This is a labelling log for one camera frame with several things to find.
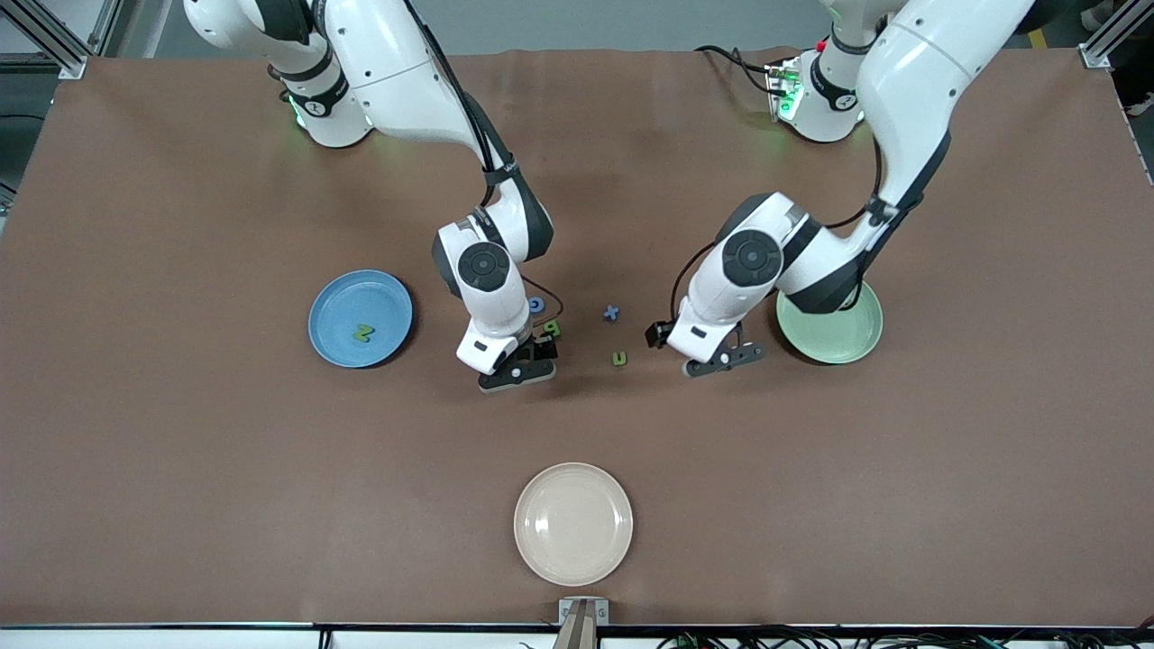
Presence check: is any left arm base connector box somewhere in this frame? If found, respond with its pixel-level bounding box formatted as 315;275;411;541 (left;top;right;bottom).
765;56;805;123

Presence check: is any green plate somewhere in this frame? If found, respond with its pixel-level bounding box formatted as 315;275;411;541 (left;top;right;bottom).
777;279;884;365

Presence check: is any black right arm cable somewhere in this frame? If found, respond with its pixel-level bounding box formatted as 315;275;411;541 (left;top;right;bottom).
401;0;566;336

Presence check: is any brown table cover sheet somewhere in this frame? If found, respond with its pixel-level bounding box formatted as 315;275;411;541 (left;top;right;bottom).
0;47;1154;627

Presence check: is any cream plate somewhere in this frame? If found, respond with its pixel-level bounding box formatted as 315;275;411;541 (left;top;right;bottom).
513;462;634;588

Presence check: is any blue plate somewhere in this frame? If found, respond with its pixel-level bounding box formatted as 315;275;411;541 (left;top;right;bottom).
308;270;415;369

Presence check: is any grey camera mounting post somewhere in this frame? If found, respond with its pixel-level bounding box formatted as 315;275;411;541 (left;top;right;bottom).
554;597;610;649

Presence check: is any black left base cable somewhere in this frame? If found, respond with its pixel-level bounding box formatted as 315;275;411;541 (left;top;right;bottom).
694;43;781;96

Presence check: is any aluminium frame post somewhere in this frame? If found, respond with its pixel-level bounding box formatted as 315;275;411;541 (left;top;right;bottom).
0;0;91;80
1077;0;1154;70

